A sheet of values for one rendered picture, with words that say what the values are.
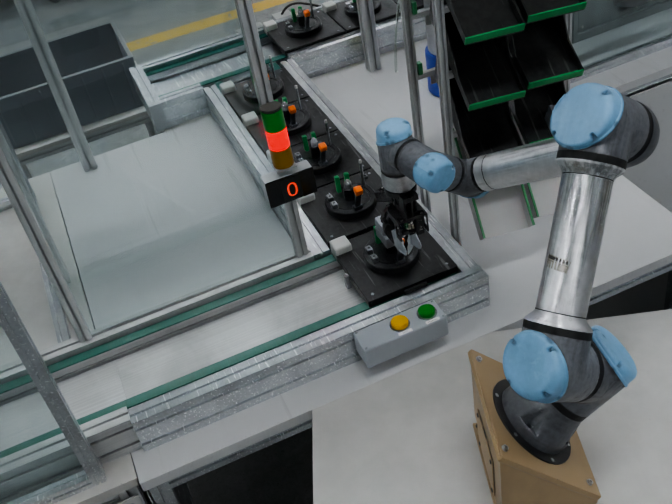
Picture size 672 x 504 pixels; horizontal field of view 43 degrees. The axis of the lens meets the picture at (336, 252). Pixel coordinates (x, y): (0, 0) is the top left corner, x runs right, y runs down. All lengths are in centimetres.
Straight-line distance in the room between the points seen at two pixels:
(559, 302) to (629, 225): 94
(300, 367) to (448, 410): 35
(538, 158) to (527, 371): 45
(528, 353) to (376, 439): 55
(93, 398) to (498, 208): 107
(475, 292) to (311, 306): 40
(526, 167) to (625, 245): 67
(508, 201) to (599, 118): 74
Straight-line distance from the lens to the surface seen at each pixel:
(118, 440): 199
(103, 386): 212
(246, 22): 185
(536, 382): 145
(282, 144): 195
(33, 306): 252
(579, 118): 147
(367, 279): 208
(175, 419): 197
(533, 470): 160
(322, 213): 231
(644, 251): 231
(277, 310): 214
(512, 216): 215
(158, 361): 211
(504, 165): 174
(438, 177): 170
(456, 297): 207
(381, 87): 305
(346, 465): 187
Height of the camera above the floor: 237
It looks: 40 degrees down
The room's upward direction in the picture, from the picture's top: 11 degrees counter-clockwise
